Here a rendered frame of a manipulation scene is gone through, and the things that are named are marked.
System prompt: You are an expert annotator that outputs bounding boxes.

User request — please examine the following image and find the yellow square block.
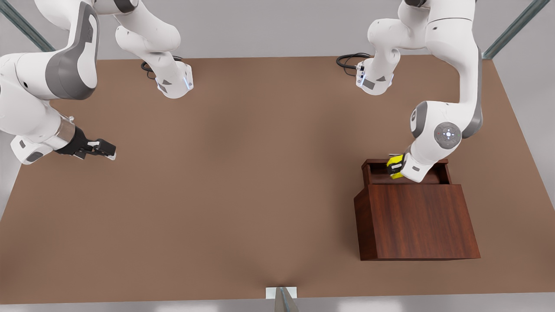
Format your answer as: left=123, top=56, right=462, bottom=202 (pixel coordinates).
left=386, top=155, right=404, bottom=176

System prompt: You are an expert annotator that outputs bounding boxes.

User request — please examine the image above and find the dark wooden drawer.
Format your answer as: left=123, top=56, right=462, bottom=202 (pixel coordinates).
left=362, top=159, right=452, bottom=186

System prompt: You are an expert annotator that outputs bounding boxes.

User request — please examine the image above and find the dark wooden cabinet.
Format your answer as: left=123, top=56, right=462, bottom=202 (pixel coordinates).
left=353, top=183, right=481, bottom=261

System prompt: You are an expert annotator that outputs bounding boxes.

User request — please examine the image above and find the black cable loop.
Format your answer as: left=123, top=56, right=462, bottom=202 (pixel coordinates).
left=140, top=55, right=184, bottom=81
left=336, top=52, right=373, bottom=79

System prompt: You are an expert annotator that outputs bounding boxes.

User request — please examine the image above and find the silver frame post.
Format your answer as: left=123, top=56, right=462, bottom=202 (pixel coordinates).
left=0, top=0, right=56, bottom=53
left=482, top=0, right=552, bottom=60
left=274, top=286, right=300, bottom=312

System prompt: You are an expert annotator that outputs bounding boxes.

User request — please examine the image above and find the silver post foot plate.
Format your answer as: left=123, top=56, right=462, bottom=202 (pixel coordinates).
left=265, top=286, right=298, bottom=300

